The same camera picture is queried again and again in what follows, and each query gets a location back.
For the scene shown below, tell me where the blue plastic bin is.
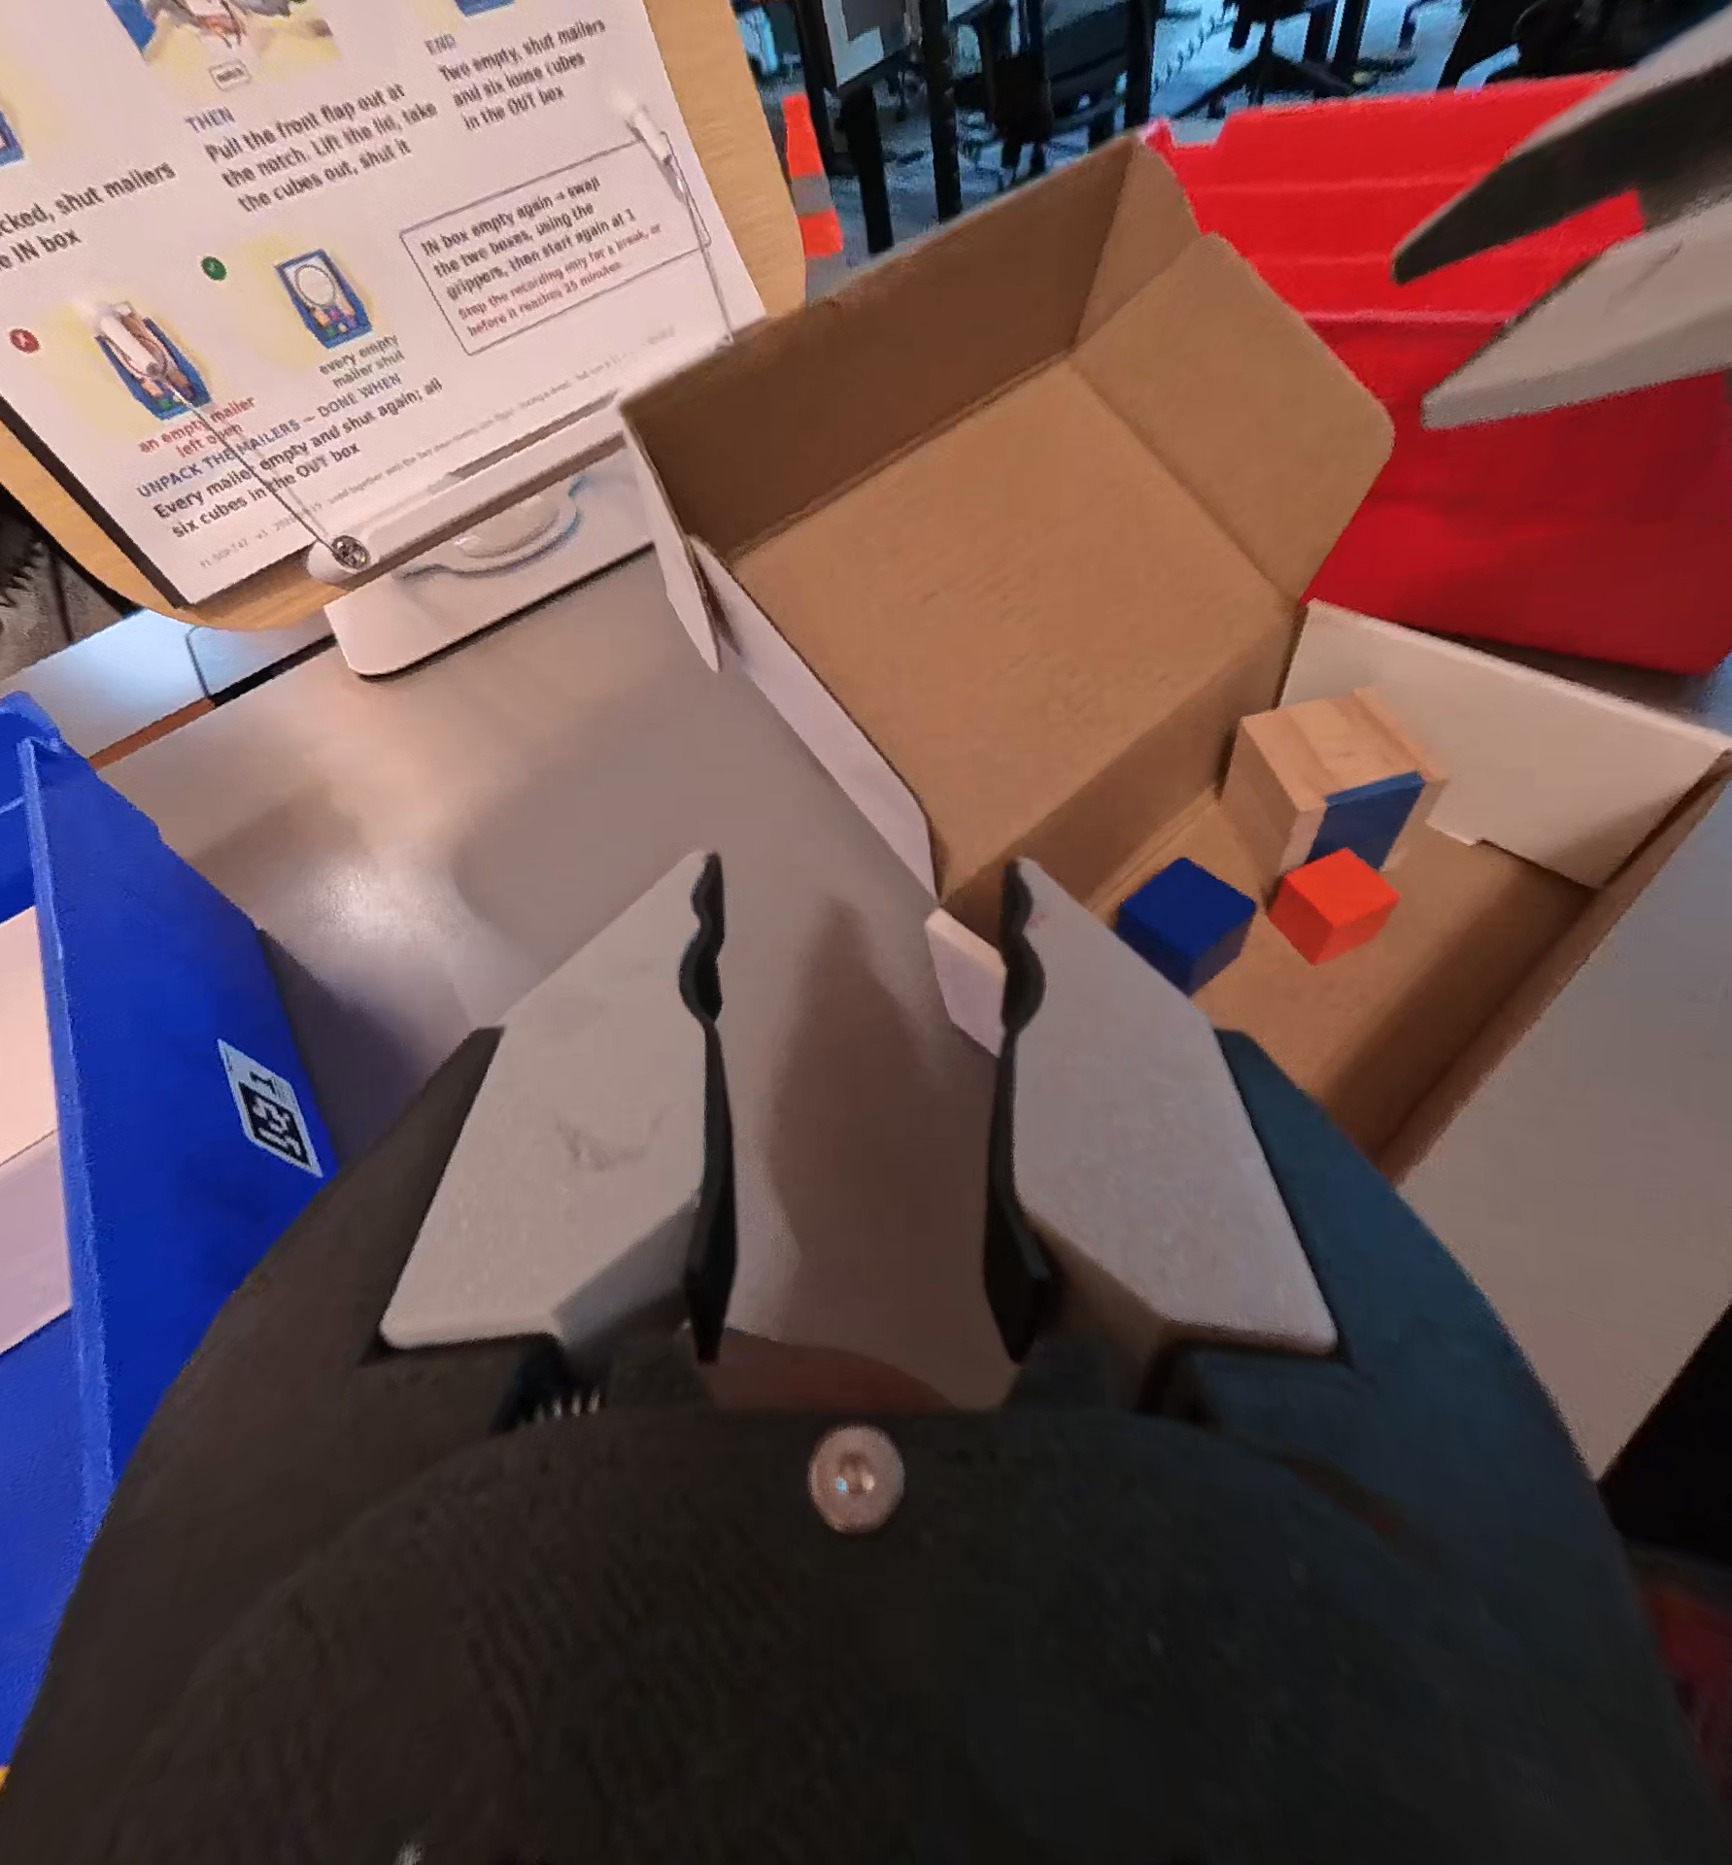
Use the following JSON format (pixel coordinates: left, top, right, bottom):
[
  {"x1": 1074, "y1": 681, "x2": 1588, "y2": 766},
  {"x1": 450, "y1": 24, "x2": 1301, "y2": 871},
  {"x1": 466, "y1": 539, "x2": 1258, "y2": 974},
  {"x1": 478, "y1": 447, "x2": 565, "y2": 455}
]
[{"x1": 0, "y1": 692, "x2": 340, "y2": 1772}]

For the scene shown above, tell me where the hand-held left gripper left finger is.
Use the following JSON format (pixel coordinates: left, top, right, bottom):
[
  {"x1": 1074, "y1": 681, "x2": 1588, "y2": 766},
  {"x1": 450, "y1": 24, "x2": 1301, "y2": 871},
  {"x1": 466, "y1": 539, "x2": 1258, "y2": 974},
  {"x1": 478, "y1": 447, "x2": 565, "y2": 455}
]
[{"x1": 377, "y1": 852, "x2": 740, "y2": 1364}]

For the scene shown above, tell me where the natural wood cube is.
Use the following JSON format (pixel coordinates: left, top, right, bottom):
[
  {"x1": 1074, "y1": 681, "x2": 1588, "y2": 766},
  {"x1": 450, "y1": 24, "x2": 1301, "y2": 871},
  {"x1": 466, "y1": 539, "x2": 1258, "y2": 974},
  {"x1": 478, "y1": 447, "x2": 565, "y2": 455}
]
[{"x1": 1221, "y1": 692, "x2": 1450, "y2": 881}]

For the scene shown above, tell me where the orange traffic cone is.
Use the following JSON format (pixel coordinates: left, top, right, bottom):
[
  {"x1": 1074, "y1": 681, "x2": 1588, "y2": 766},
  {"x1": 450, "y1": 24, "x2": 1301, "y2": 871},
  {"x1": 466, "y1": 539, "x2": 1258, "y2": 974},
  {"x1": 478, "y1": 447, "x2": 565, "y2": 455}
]
[{"x1": 779, "y1": 94, "x2": 847, "y2": 267}]

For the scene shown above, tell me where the red plastic bin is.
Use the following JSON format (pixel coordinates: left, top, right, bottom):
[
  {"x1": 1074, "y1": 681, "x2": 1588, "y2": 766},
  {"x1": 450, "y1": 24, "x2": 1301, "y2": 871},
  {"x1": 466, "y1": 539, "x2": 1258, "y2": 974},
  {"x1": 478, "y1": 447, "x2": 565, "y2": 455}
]
[{"x1": 1140, "y1": 73, "x2": 1732, "y2": 677}]

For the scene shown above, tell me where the instruction sheet on stand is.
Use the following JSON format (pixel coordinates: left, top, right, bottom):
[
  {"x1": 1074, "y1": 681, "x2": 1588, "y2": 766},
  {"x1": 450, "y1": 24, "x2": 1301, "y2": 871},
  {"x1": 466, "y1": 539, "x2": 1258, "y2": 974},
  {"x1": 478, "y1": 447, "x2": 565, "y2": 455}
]
[{"x1": 0, "y1": 0, "x2": 810, "y2": 632}]

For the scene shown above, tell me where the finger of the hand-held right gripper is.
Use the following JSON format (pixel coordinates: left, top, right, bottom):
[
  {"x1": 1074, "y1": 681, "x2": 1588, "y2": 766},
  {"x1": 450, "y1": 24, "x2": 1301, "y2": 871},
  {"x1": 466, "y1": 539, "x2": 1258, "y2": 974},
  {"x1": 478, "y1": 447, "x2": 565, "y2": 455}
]
[
  {"x1": 1419, "y1": 205, "x2": 1732, "y2": 432},
  {"x1": 1390, "y1": 30, "x2": 1732, "y2": 286}
]

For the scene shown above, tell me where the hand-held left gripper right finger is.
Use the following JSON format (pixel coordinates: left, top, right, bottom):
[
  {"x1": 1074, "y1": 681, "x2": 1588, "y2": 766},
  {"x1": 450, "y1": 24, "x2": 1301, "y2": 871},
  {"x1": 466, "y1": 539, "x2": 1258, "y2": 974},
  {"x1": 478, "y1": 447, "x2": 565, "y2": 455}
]
[{"x1": 988, "y1": 859, "x2": 1338, "y2": 1364}]

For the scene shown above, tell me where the blue wooden cube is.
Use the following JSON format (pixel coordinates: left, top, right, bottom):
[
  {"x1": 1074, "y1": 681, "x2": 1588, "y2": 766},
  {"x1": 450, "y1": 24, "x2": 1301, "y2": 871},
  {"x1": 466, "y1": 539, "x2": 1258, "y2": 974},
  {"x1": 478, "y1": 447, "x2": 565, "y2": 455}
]
[
  {"x1": 1116, "y1": 857, "x2": 1258, "y2": 999},
  {"x1": 1305, "y1": 772, "x2": 1429, "y2": 877}
]

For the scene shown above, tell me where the person's left hand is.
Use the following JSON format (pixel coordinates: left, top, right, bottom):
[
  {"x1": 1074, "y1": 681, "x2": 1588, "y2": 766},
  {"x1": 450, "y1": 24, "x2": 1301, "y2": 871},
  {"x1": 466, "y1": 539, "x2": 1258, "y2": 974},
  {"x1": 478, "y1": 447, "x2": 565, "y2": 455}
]
[{"x1": 705, "y1": 1333, "x2": 1015, "y2": 1413}]

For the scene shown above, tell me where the white stand base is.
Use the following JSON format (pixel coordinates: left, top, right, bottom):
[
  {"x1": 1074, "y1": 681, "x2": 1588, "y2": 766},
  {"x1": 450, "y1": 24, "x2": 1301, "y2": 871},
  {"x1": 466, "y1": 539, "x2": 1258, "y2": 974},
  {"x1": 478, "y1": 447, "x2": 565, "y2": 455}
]
[{"x1": 326, "y1": 430, "x2": 658, "y2": 677}]

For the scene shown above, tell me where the red wooden cube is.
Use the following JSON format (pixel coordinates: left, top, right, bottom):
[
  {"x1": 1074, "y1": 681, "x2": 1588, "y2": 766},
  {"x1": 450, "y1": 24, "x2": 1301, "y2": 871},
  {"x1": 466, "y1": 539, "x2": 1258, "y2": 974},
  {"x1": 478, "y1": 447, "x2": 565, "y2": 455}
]
[{"x1": 1268, "y1": 850, "x2": 1402, "y2": 968}]

